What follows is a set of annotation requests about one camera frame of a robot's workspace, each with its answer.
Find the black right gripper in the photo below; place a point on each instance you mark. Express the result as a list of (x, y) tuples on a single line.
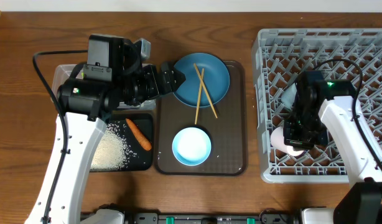
[(292, 139)]

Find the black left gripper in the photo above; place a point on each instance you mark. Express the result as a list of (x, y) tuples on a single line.
[(154, 83)]

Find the pink cup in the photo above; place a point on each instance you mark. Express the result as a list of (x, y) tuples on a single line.
[(277, 141)]

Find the wooden chopstick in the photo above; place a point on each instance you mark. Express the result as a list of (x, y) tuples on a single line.
[(199, 92), (208, 98)]

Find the light blue cup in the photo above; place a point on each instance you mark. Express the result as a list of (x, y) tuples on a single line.
[(288, 97)]

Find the dark blue plate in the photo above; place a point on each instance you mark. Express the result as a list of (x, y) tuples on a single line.
[(216, 78)]

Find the orange carrot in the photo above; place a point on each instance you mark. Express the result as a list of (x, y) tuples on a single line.
[(142, 140)]

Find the light blue bowl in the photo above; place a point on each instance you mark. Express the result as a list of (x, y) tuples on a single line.
[(191, 146)]

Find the pile of white rice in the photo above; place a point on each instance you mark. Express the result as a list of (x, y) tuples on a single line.
[(114, 151)]

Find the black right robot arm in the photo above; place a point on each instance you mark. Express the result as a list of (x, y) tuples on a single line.
[(322, 109)]

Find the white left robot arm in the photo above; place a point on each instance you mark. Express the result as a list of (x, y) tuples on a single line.
[(61, 195)]

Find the grey dishwasher rack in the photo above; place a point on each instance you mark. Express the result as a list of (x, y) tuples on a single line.
[(278, 56)]

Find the brown serving tray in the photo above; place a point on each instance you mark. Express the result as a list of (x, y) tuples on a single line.
[(227, 133)]

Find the black tray bin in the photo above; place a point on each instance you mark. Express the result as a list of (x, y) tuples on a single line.
[(144, 121)]

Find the clear plastic bin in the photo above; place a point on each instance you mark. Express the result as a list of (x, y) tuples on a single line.
[(62, 73)]

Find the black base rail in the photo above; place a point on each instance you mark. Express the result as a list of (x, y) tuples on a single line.
[(194, 218)]

